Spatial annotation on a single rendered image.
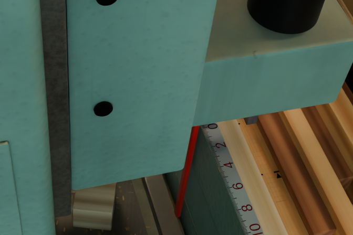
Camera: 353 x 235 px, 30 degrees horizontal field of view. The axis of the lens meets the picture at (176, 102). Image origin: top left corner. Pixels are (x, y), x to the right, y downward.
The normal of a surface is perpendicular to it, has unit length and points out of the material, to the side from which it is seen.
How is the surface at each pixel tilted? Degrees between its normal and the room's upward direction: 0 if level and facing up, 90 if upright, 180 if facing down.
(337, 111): 0
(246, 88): 90
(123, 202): 0
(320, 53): 90
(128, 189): 0
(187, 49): 90
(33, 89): 90
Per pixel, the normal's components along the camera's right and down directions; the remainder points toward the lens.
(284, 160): 0.11, -0.65
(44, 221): 0.52, 0.68
